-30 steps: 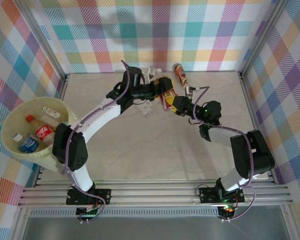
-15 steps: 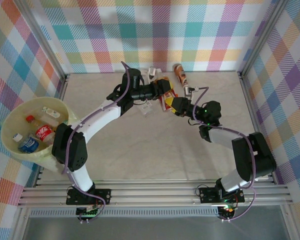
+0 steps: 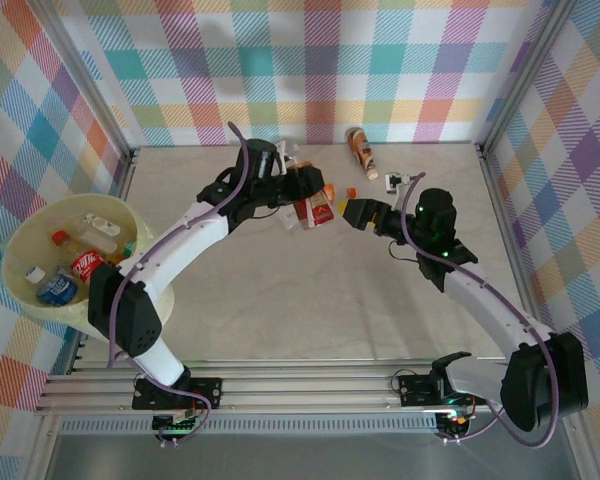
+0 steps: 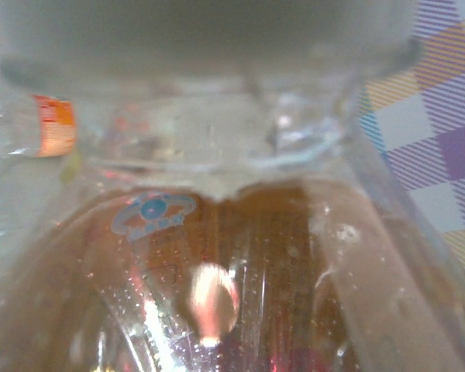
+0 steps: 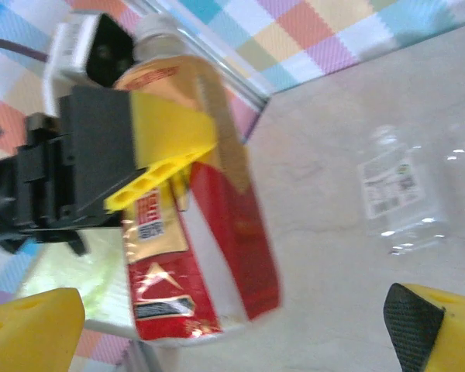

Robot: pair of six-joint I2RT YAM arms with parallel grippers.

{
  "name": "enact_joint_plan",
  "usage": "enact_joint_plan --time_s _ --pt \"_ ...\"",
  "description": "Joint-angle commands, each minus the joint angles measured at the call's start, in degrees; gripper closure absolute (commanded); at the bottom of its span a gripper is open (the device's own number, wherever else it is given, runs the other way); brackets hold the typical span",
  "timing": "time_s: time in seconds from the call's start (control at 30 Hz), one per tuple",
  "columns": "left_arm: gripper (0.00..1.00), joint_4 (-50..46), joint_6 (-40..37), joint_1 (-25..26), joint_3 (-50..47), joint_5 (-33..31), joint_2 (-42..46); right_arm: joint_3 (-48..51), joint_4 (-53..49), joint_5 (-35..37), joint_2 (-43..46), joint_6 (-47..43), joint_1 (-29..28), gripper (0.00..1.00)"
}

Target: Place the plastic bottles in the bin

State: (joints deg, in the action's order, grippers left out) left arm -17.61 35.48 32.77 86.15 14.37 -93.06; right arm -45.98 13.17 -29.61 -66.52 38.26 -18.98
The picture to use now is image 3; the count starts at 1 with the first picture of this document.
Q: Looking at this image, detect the clear plastic box white label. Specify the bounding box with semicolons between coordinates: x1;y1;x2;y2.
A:
278;202;305;232

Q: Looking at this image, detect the clear bottle orange label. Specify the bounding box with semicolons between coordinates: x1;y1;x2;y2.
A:
322;183;358;204

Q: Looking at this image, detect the brown label bottle beige cap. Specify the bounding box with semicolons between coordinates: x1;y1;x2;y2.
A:
344;127;380;181

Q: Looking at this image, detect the clear bottle blue label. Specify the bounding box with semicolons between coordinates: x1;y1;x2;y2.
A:
25;265;81;307

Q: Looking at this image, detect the pale yellow plastic bin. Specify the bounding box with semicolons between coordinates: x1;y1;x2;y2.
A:
0;193;175;346

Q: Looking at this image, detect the small circuit board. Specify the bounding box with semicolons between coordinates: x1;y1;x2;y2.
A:
437;409;474;441
152;413;201;444

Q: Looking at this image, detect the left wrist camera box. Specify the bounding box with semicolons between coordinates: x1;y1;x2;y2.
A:
274;139;301;169

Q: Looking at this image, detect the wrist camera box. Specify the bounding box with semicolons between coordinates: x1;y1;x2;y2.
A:
274;139;301;169
383;171;411;194

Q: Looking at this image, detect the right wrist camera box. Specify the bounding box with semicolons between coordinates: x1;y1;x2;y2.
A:
383;171;411;194

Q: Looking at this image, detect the aluminium frame post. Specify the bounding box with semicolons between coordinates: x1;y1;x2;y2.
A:
27;0;140;161
477;0;581;151

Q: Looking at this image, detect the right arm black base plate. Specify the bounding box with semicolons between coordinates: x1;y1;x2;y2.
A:
395;372;491;407

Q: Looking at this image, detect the aluminium mounting rail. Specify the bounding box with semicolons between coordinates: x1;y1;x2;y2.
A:
34;359;589;414

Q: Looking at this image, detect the grey slotted cable duct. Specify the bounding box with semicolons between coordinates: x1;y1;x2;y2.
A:
59;417;441;434

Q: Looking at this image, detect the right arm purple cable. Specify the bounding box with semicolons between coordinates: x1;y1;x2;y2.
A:
402;172;561;449

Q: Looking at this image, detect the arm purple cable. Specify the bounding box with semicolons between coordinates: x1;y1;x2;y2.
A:
402;172;561;449
107;121;254;441

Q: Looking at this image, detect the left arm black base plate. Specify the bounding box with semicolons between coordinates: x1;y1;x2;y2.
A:
132;377;224;412

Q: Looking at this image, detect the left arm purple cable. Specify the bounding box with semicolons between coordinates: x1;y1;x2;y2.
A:
107;121;254;441

